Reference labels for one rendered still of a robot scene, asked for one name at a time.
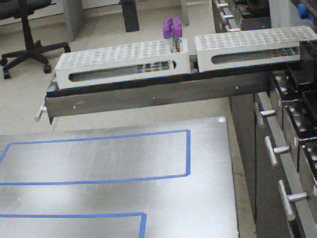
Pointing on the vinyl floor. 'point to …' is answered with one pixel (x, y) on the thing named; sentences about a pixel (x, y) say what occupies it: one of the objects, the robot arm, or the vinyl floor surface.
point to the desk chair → (7, 7)
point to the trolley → (120, 182)
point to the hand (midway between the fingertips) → (130, 15)
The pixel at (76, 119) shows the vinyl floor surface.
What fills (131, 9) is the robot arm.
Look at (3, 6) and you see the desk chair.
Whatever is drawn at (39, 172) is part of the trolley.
